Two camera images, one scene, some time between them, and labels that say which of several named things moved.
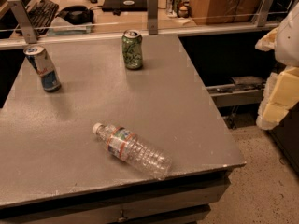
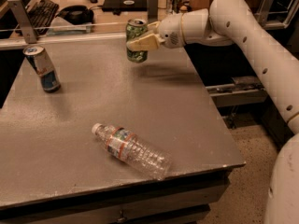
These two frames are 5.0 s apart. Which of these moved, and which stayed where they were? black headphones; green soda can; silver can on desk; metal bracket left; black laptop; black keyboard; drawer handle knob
Moved: green soda can
Stayed: metal bracket left; black headphones; black laptop; black keyboard; drawer handle knob; silver can on desk
